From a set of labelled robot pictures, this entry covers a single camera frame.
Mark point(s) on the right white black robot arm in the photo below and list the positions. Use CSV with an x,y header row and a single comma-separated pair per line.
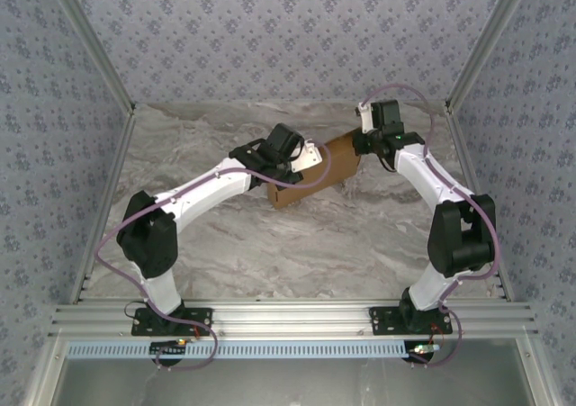
x,y
423,176

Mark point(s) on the aluminium frame post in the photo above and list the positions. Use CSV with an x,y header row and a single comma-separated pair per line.
x,y
92,46
490,41

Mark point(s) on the grey metal lower panel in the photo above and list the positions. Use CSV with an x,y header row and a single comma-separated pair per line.
x,y
288,383

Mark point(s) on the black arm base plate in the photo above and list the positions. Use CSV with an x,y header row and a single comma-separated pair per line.
x,y
200,320
382,320

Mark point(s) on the brown cardboard paper box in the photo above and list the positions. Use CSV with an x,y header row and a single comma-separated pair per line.
x,y
337,167

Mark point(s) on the aluminium mounting rail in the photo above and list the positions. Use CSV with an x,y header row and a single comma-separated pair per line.
x,y
288,318

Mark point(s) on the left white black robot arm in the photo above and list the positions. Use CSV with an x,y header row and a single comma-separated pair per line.
x,y
202,194

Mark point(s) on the small black controller board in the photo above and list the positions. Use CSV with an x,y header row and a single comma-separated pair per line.
x,y
166,347
420,351

